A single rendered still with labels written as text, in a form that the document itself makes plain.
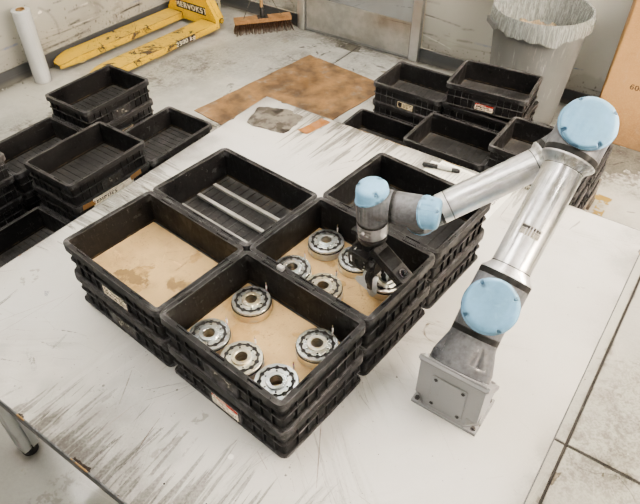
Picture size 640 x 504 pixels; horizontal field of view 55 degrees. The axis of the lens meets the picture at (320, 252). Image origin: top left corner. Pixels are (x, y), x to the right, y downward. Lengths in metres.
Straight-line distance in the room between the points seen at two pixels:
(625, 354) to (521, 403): 1.24
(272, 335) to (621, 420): 1.52
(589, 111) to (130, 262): 1.22
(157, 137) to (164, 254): 1.45
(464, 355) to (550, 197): 0.39
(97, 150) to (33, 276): 1.04
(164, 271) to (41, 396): 0.44
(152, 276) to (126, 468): 0.51
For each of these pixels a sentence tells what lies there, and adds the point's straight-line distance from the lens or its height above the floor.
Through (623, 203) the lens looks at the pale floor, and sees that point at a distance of 3.63.
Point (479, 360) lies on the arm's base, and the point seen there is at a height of 0.89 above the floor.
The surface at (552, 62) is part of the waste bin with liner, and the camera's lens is 3.80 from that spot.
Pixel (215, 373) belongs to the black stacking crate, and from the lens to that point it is 1.45.
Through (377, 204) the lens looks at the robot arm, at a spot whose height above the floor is 1.17.
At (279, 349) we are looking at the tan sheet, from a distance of 1.51.
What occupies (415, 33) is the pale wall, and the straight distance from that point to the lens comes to 4.65.
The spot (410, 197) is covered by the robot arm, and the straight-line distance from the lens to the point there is 1.37.
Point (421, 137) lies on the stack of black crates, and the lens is 3.07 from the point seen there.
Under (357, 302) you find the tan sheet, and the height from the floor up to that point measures 0.83.
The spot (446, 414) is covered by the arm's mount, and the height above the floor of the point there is 0.72.
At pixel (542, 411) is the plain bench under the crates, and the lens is 1.65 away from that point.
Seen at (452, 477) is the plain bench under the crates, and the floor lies 0.70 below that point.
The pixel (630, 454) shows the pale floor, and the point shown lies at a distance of 2.55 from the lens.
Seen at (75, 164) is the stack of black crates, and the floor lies 0.49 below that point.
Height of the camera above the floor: 2.01
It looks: 43 degrees down
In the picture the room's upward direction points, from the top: straight up
